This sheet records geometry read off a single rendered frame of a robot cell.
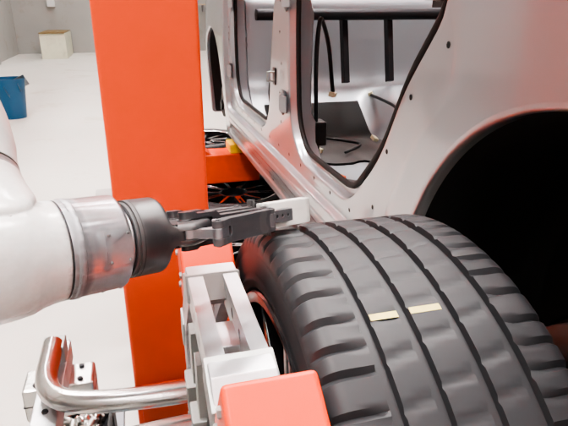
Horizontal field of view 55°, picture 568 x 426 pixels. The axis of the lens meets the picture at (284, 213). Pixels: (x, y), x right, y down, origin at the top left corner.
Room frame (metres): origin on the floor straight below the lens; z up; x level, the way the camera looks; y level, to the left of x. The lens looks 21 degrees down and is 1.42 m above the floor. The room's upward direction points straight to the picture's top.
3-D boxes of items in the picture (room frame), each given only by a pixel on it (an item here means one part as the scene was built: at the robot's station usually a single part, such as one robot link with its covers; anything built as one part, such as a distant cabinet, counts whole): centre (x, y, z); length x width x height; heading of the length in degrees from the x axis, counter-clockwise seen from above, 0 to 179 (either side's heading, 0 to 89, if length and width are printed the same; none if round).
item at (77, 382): (0.61, 0.31, 0.93); 0.09 x 0.05 x 0.05; 105
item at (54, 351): (0.57, 0.21, 1.03); 0.19 x 0.18 x 0.11; 105
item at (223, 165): (2.91, 0.41, 0.69); 0.52 x 0.17 x 0.35; 105
